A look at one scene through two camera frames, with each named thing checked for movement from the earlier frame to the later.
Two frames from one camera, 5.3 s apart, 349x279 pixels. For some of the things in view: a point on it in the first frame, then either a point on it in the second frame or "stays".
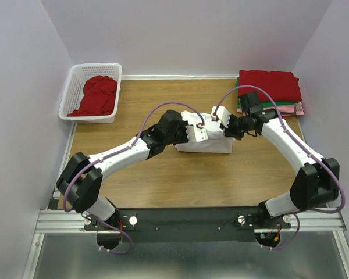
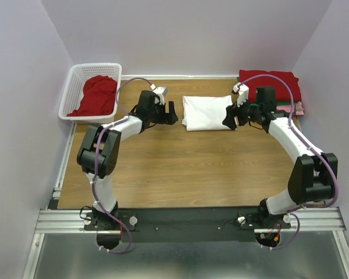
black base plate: x=185 y=225 stays
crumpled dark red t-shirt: x=99 y=97 stays
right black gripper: x=229 y=132 -> x=228 y=120
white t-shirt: x=218 y=141 -> x=205 y=113
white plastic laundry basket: x=74 y=91 stays
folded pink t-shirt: x=296 y=108 stays
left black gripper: x=182 y=127 -> x=170 y=118
